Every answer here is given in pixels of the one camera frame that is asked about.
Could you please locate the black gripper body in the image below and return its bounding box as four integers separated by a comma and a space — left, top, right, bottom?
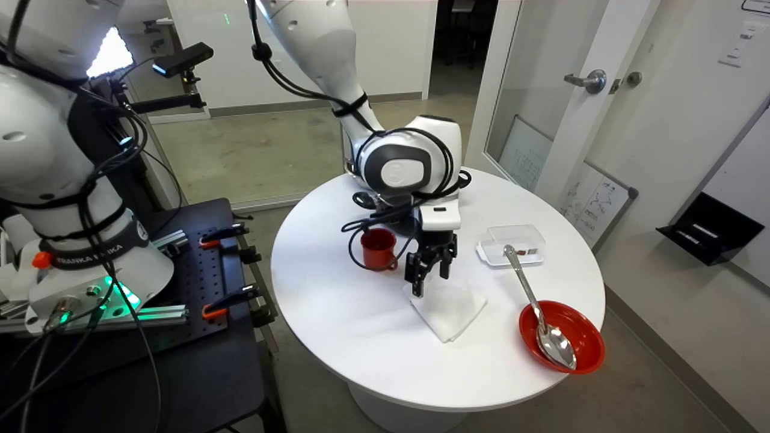
404, 229, 462, 275

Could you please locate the white towel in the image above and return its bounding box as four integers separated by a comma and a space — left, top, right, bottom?
407, 272, 492, 347

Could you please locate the red metal cup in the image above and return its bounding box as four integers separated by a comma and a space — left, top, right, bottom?
359, 229, 403, 275

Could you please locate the white plate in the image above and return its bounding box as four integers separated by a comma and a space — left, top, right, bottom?
476, 223, 551, 269

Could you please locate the metal serving spoon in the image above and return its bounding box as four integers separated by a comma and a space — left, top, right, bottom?
502, 243, 579, 373

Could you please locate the red plastic bowl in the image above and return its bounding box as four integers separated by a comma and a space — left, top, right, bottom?
518, 301, 610, 378

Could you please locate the small leaning whiteboard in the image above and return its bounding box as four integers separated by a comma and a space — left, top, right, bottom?
561, 162, 641, 251

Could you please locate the orange black bar clamp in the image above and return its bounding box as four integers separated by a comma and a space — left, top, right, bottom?
199, 283, 264, 325
197, 222, 253, 252

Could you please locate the black robot workbench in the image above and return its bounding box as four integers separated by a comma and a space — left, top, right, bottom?
0, 198, 289, 433

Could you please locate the small silver door knob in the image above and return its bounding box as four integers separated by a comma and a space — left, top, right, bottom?
610, 69, 644, 97

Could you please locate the white door with glass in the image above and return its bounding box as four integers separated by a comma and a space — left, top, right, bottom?
465, 0, 668, 217

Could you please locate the orange knob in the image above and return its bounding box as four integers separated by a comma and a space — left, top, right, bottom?
31, 247, 57, 275

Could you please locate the bright LED light panel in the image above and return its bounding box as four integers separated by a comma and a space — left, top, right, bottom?
83, 25, 137, 81

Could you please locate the white table pedestal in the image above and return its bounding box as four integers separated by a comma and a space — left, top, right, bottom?
344, 382, 465, 433

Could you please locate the silver door lever handle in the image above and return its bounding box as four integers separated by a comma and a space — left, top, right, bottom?
563, 68, 610, 99

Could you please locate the short aluminium rail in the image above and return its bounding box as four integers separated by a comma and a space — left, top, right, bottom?
146, 229, 193, 257

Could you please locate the long aluminium rail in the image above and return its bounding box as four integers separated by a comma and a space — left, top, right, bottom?
0, 301, 193, 337

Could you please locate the black wall file holder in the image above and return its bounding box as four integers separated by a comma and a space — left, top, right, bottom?
654, 191, 767, 269

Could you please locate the black stand-mounted camera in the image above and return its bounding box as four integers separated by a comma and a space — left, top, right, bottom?
152, 41, 216, 81

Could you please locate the black camera stand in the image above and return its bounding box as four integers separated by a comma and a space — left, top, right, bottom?
68, 69, 212, 217

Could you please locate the white light switch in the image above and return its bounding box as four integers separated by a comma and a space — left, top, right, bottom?
717, 26, 757, 73

